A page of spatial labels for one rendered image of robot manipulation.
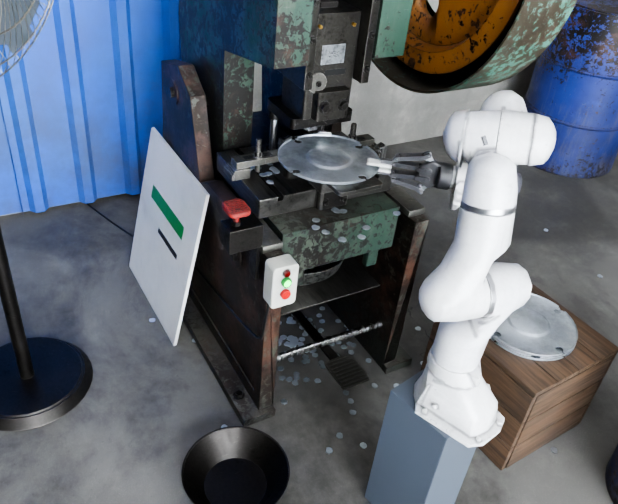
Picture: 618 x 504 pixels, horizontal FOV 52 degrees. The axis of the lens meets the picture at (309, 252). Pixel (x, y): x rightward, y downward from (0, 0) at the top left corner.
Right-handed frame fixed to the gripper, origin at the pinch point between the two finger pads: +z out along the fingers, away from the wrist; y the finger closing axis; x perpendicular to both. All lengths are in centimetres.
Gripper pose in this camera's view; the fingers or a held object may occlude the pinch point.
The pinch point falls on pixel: (378, 165)
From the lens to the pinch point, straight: 180.9
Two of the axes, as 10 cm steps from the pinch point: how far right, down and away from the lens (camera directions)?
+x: -1.5, 5.8, -8.0
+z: -9.8, -1.6, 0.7
